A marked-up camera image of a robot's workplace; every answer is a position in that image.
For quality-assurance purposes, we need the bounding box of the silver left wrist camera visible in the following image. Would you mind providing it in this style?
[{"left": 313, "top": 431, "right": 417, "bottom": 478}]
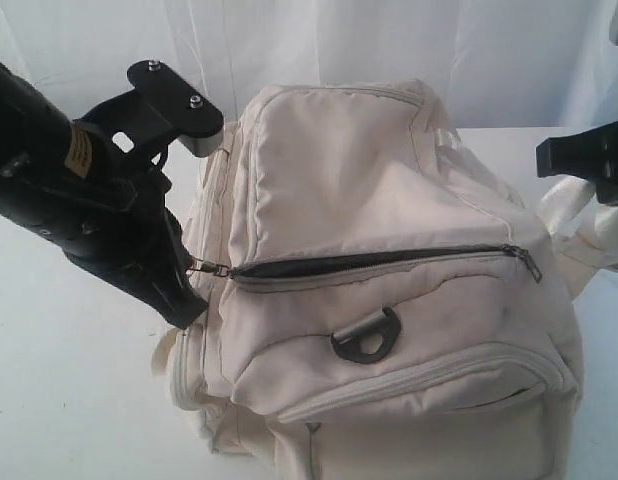
[{"left": 81, "top": 60, "right": 224, "bottom": 159}]

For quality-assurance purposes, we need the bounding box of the white background curtain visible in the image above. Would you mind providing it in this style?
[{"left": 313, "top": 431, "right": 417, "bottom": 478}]
[{"left": 0, "top": 1, "right": 618, "bottom": 128}]

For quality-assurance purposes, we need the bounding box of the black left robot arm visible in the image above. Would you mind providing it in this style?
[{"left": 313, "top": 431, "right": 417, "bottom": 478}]
[{"left": 0, "top": 61, "right": 208, "bottom": 330}]

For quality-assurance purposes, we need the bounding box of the cream fabric duffel bag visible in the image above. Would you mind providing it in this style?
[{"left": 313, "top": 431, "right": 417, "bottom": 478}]
[{"left": 152, "top": 80, "right": 618, "bottom": 479}]

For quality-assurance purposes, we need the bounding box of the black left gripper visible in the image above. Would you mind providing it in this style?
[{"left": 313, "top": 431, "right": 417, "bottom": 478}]
[{"left": 0, "top": 120, "right": 208, "bottom": 329}]

